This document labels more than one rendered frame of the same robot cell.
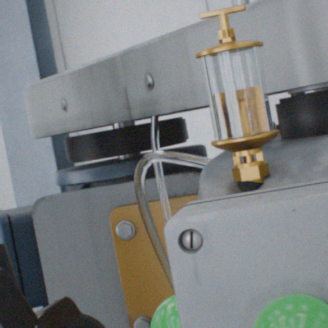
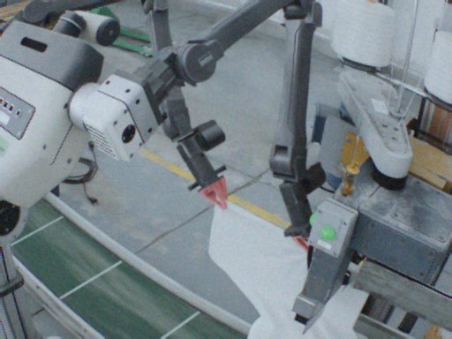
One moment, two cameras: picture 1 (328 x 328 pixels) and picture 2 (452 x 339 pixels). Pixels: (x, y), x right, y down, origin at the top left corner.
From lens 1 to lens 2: 0.78 m
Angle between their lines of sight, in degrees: 34
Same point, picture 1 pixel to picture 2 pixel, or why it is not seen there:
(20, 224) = (321, 118)
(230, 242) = (325, 214)
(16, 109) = not seen: outside the picture
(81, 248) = (335, 136)
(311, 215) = (337, 218)
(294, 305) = (327, 229)
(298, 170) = (354, 196)
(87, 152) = not seen: hidden behind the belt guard
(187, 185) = not seen: hidden behind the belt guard
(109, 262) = (341, 144)
